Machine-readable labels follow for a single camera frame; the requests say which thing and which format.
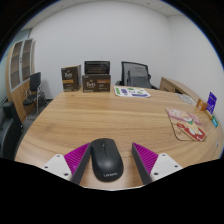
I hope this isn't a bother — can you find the black visitor chair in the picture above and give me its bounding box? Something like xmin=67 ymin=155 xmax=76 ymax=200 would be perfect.
xmin=22 ymin=71 xmax=46 ymax=116

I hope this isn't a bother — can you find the green blue small packet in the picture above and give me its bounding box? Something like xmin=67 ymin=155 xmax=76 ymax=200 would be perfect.
xmin=211 ymin=115 xmax=220 ymax=128

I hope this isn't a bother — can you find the purple standing sign card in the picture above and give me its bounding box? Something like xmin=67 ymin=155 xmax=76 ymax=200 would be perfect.
xmin=206 ymin=91 xmax=218 ymax=115

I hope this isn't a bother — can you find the black mesh office chair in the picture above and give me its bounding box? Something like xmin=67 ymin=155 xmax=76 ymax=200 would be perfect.
xmin=115 ymin=60 xmax=158 ymax=90

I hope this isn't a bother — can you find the black cardboard box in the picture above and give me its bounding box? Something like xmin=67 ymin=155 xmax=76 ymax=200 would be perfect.
xmin=83 ymin=60 xmax=111 ymax=75

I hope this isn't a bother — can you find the white printed paper sheet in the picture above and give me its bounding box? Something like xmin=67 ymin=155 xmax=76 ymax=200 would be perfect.
xmin=113 ymin=85 xmax=152 ymax=99

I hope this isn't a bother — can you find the wooden side desk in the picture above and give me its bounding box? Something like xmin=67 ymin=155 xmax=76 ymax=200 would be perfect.
xmin=159 ymin=76 xmax=201 ymax=101

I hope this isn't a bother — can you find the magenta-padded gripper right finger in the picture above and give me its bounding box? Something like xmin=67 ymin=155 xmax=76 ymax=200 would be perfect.
xmin=132 ymin=142 xmax=184 ymax=185

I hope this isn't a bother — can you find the round grey patterned disc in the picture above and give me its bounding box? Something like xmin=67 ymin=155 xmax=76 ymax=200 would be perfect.
xmin=176 ymin=93 xmax=196 ymax=106

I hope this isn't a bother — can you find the tall brown cardboard box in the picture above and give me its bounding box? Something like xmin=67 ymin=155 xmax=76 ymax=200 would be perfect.
xmin=60 ymin=64 xmax=82 ymax=93

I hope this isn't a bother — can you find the black computer mouse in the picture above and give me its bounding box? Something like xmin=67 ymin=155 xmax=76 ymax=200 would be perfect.
xmin=90 ymin=137 xmax=125 ymax=183

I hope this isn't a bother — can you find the wide brown cardboard box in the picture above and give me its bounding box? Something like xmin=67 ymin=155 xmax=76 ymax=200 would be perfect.
xmin=81 ymin=73 xmax=112 ymax=93

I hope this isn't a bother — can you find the small orange box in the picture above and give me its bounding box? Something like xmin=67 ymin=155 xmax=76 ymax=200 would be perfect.
xmin=195 ymin=98 xmax=209 ymax=112

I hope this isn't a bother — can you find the black leather sofa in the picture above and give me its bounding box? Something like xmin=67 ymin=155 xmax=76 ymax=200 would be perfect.
xmin=0 ymin=101 xmax=24 ymax=160

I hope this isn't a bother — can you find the wooden shelf unit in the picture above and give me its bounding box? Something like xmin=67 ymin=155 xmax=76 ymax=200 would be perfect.
xmin=4 ymin=38 xmax=36 ymax=123

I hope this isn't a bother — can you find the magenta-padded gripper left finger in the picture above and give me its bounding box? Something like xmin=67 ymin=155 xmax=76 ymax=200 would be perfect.
xmin=40 ymin=142 xmax=92 ymax=185

